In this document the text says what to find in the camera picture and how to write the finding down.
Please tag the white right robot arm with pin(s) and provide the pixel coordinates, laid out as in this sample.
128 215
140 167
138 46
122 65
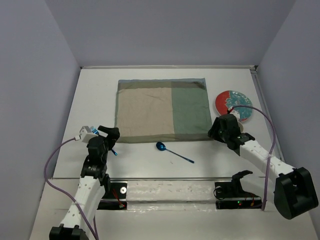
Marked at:
294 192

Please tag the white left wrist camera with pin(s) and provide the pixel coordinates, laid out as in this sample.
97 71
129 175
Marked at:
86 133

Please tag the patchwork cloth placemat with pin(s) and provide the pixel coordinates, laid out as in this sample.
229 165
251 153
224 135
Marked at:
162 110

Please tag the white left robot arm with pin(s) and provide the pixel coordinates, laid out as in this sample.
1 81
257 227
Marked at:
79 222

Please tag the blue metal spoon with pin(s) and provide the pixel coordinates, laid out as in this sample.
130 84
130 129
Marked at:
161 147

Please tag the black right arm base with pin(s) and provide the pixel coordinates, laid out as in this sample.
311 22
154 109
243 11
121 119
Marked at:
230 195

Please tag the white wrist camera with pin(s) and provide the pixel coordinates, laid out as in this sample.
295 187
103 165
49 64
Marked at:
86 133
234 112

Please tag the lavender cup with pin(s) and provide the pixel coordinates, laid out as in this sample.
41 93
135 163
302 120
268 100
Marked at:
241 127

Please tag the red and teal plate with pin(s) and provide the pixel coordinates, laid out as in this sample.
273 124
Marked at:
230 98

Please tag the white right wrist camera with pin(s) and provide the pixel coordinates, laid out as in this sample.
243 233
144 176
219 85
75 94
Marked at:
234 112

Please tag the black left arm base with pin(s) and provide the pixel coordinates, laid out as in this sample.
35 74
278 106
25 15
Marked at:
116 198

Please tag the blue metal fork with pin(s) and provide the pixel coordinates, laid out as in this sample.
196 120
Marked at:
114 152

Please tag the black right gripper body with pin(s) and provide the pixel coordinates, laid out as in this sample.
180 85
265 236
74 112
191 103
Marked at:
216 133

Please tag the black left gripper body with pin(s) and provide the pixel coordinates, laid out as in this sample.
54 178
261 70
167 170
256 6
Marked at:
106 147

